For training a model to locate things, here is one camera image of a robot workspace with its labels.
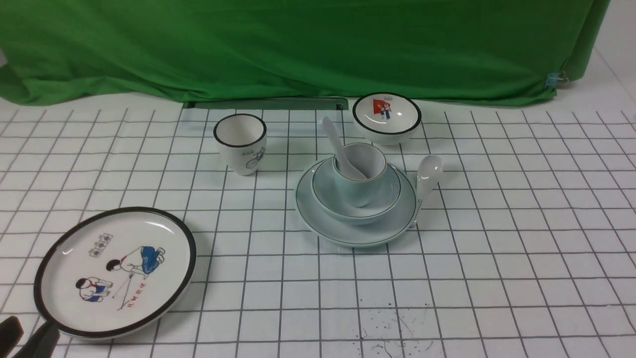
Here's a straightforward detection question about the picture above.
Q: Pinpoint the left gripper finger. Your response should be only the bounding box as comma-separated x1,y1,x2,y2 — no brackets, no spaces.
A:
14,321,61,358

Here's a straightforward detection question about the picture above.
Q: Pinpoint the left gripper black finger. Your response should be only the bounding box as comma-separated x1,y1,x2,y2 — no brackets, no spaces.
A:
0,316,24,351

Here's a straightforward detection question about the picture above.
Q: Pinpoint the light blue bowl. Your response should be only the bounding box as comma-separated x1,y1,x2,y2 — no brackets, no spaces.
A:
310,158,401,226

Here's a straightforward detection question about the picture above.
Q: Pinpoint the white ceramic spoon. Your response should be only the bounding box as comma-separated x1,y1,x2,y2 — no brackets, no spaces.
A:
320,116,367,180

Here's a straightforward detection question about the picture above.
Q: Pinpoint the light blue ceramic cup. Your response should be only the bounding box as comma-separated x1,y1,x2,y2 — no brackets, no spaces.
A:
332,143,388,207

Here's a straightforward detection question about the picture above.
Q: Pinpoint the black-rimmed picture plate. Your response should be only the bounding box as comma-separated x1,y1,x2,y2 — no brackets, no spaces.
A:
33,207,197,340

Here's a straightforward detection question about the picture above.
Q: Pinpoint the white cup with bicycle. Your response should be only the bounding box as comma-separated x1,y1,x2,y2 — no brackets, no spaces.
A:
213,113,267,176

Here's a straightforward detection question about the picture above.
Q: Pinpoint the light blue plate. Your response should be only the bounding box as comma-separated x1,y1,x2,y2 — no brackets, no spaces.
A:
294,157,421,248

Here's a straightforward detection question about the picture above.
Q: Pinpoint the white bowl with red picture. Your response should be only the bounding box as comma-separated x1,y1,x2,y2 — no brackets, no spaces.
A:
351,92,422,146

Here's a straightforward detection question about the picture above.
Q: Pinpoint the white spoon beside plate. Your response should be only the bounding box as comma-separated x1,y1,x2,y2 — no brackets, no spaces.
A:
410,155,444,227

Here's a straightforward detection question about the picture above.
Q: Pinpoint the green backdrop cloth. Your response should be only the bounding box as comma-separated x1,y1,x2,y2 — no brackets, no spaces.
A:
0,0,609,107

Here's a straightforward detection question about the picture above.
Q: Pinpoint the blue binder clip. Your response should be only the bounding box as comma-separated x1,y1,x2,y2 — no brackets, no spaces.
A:
544,71,569,90

